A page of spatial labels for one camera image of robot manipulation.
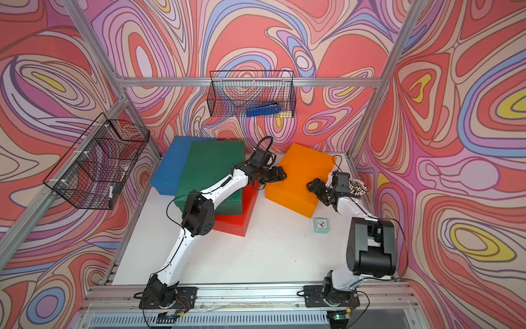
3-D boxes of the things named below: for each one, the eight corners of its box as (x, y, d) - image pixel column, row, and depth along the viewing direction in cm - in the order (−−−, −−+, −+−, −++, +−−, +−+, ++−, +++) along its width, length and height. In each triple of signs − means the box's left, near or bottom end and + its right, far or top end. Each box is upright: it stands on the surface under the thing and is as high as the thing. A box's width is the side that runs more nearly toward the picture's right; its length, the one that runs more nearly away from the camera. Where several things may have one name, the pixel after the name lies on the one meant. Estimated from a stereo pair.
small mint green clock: (314, 233, 91) (315, 230, 89) (312, 220, 95) (313, 217, 93) (329, 233, 91) (330, 230, 89) (326, 220, 95) (328, 217, 93)
